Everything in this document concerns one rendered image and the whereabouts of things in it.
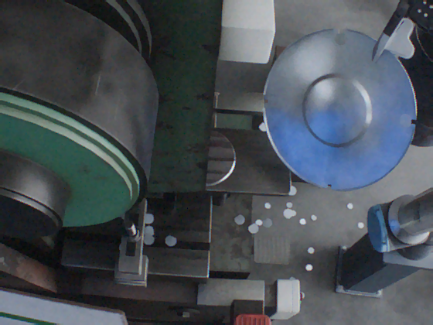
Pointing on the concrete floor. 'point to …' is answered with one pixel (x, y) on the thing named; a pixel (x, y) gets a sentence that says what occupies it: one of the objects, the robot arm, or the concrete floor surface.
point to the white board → (52, 311)
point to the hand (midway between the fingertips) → (374, 53)
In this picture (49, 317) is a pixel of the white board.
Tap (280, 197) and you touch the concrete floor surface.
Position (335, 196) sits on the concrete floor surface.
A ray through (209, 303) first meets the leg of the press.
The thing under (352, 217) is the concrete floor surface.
